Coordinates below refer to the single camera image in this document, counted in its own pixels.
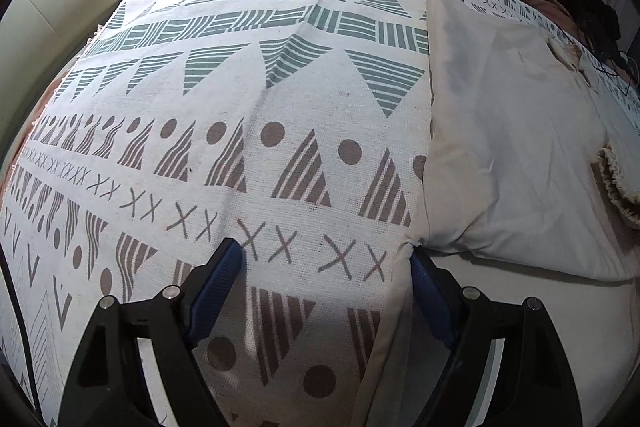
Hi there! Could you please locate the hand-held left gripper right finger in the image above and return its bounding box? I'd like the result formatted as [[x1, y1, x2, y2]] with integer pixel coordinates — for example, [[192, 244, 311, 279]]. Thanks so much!
[[407, 247, 583, 427]]

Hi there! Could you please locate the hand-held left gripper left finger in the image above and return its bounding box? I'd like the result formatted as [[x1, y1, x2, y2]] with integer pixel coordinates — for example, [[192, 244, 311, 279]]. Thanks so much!
[[57, 237, 246, 427]]

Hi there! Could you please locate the beige pillowcase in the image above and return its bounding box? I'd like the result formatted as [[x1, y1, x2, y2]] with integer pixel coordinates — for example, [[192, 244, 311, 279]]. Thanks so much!
[[357, 0, 640, 427]]

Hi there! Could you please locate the geometric printed blanket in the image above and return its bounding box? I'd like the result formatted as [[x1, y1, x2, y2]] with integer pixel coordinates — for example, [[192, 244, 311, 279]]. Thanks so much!
[[0, 0, 640, 427]]

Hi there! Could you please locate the thin black cable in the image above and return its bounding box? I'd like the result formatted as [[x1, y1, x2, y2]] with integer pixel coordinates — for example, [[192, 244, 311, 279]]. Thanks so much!
[[575, 32, 640, 100]]

